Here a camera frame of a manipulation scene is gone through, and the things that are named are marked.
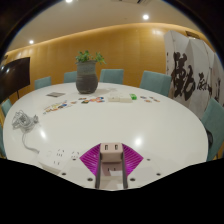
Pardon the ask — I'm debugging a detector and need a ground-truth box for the green plant in grey pot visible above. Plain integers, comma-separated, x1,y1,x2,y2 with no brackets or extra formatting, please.
75,49,107,95

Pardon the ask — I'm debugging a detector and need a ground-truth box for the flat grey card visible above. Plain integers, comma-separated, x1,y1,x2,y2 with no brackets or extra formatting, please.
45,91,66,98

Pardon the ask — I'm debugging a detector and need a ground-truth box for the group of round ceiling lights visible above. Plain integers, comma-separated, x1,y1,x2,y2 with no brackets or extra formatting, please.
28,0,150,45

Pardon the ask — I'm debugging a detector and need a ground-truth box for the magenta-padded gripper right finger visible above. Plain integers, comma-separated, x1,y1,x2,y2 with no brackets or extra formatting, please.
121,143,165,190

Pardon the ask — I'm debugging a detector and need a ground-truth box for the flat white box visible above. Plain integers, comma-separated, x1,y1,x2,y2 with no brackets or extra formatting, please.
107,92,134,103

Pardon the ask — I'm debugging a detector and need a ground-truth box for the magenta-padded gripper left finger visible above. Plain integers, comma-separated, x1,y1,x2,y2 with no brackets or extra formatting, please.
58,143,102,190

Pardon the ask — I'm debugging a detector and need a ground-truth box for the black wall-mounted screen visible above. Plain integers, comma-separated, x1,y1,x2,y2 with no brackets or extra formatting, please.
0,56,31,104

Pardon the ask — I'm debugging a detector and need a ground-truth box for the white calligraphy folding screen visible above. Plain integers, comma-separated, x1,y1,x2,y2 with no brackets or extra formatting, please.
163,29,224,119

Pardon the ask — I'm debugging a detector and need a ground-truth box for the group of teal chairs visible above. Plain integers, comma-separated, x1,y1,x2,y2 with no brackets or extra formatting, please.
0,68,224,163

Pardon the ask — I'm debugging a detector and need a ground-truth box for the black bag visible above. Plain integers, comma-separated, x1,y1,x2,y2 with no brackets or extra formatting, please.
204,128,214,158

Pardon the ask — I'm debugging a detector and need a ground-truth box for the small pink-beige charger block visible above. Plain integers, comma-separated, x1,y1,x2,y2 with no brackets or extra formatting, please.
98,142,126,191

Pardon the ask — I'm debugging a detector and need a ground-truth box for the white coiled power cable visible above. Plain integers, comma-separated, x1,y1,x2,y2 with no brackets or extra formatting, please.
11,109,41,155

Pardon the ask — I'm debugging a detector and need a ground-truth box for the white power strip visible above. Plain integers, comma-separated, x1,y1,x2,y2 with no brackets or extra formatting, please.
37,146,83,174

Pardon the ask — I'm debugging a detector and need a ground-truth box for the colourful small card cluster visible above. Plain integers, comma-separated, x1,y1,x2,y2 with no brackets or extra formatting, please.
42,100,78,115
139,95,161,104
78,95,106,105

